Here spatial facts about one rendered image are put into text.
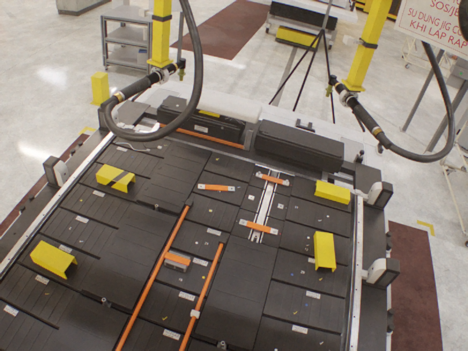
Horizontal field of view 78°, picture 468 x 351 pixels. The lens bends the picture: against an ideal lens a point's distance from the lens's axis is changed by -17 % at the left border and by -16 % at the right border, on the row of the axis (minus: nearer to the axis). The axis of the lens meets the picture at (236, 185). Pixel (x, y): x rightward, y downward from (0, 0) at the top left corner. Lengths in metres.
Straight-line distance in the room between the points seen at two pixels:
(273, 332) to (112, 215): 0.72
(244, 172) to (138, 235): 0.56
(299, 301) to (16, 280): 0.97
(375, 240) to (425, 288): 1.33
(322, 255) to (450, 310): 1.86
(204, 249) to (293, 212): 0.41
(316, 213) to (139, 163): 0.79
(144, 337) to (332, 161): 1.11
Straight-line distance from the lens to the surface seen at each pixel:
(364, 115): 1.39
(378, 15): 1.37
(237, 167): 1.54
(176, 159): 1.53
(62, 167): 1.61
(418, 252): 3.11
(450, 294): 3.06
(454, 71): 3.76
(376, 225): 1.73
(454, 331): 2.91
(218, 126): 1.63
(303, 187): 1.54
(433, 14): 1.34
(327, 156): 1.61
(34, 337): 1.16
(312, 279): 1.25
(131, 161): 1.55
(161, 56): 1.42
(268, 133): 1.61
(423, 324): 2.74
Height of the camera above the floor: 2.02
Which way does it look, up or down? 44 degrees down
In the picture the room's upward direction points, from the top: 11 degrees clockwise
